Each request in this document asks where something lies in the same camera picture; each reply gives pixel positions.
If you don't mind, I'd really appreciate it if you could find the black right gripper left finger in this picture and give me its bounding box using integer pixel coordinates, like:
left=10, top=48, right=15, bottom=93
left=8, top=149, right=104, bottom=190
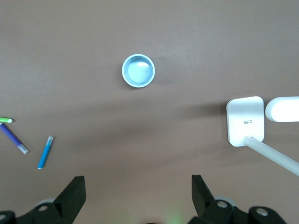
left=0, top=175, right=86, bottom=224

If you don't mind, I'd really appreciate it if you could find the white desk lamp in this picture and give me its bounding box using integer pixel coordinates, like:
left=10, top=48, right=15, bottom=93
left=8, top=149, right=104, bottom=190
left=226, top=96, right=299, bottom=177

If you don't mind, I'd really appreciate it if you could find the purple marker pen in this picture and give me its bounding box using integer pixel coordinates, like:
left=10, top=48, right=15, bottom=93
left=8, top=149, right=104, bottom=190
left=0, top=123, right=29, bottom=154

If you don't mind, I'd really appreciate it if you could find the light blue plastic cup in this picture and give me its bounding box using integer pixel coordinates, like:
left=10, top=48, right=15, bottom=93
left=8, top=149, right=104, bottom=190
left=121, top=54, right=156, bottom=88

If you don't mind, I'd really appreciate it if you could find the blue marker pen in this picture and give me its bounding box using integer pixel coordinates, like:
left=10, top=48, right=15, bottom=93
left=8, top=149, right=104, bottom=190
left=37, top=135, right=54, bottom=170

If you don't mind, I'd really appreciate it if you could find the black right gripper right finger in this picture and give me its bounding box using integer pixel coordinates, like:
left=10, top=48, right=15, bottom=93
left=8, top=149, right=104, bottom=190
left=187, top=174, right=289, bottom=224

